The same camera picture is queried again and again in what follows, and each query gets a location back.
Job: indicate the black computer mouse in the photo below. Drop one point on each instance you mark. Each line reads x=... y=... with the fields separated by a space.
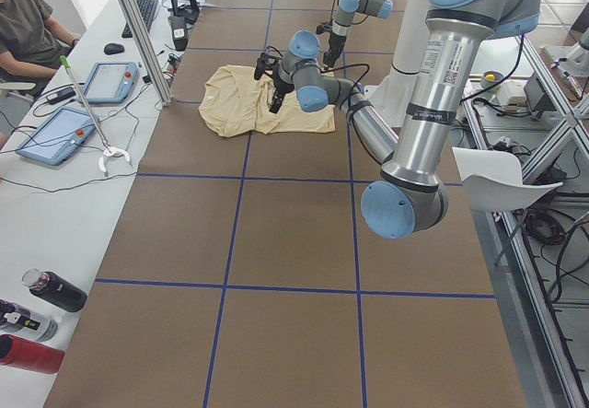
x=113 y=48

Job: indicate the near blue teach pendant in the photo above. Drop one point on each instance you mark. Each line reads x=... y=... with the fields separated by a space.
x=56 y=139

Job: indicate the black keyboard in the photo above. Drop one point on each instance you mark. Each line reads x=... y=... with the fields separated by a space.
x=147 y=10

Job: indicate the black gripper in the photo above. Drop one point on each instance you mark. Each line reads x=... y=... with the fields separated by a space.
x=333 y=45
x=280 y=88

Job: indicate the seated person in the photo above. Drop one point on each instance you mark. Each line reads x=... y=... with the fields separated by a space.
x=32 y=41

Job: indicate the beige long-sleeve printed shirt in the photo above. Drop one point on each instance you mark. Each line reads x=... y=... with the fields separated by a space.
x=235 y=103

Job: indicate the black box with label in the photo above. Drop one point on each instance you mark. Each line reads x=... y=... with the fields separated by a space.
x=179 y=32

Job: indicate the reacher grabber stick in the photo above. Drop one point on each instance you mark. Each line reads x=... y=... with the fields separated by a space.
x=109 y=151

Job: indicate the black water bottle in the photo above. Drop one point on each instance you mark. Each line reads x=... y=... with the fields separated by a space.
x=52 y=288

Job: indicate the red water bottle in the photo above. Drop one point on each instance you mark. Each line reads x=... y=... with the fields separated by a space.
x=24 y=354

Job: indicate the grey clear water bottle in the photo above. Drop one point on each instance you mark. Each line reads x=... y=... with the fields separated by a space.
x=26 y=323

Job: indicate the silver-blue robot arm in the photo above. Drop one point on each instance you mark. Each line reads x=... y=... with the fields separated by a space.
x=341 y=22
x=409 y=196

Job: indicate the blue teach pendant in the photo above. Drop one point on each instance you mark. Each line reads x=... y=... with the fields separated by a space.
x=110 y=83
x=56 y=139

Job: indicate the white plastic chair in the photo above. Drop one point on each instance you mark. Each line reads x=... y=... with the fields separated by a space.
x=494 y=181

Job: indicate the far blue teach pendant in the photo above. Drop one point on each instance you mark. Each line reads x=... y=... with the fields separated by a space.
x=110 y=83

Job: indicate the aluminium frame post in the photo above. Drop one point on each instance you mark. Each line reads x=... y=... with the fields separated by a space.
x=144 y=45

